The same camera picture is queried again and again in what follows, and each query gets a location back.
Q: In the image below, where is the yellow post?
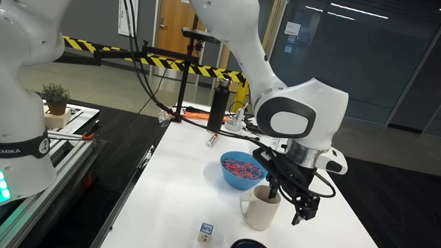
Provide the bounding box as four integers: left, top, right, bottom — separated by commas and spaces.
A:
231, 80, 249, 115

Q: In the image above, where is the camera on mount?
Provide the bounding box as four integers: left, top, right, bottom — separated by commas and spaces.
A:
85, 14, 222, 127

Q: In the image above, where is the white charging dock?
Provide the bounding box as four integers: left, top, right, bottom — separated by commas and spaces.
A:
224, 101, 249, 134

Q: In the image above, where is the orange handled tool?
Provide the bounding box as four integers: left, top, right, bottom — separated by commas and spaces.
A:
47, 126, 96, 145

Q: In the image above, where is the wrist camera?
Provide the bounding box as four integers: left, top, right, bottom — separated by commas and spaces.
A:
249, 146, 287, 180

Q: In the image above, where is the white marker pen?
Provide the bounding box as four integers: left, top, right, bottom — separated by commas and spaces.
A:
205, 132, 219, 148

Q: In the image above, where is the orange flat tool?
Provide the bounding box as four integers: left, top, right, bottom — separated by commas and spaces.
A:
181, 109, 229, 125

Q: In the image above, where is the blue bowl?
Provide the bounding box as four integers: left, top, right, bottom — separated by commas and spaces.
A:
216, 149, 271, 194

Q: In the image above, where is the wooden door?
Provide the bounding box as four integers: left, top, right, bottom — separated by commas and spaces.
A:
147, 0, 211, 83

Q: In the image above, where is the heap of colourful beads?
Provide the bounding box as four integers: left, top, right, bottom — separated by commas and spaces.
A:
220, 157, 266, 182

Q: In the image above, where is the white paper on glass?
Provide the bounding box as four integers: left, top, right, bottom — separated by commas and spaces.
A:
284, 21, 302, 37

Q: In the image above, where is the light wooden box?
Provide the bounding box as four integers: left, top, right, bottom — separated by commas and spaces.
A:
41, 104, 73, 132

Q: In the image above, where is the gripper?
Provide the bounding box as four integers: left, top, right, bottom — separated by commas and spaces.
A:
263, 160, 325, 229

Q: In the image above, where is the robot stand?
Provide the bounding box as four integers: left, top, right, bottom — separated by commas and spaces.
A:
0, 93, 161, 248

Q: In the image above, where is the beige mug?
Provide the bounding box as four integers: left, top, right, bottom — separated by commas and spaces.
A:
235, 182, 283, 233

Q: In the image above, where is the white wall poster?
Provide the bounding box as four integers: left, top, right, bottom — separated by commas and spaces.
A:
113, 0, 141, 38

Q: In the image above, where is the wooden block with blue letter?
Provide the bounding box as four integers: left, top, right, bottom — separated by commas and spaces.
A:
197, 222, 215, 245

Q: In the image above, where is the small potted plant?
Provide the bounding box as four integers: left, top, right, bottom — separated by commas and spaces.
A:
37, 82, 73, 117

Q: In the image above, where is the yellow black barrier tape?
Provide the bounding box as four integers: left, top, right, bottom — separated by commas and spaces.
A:
60, 35, 250, 84

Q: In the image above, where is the clear plastic wrapper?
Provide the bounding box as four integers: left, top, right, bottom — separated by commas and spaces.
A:
157, 110, 173, 128

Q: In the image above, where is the black water bottle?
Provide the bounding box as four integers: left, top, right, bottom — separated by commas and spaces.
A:
206, 72, 234, 134

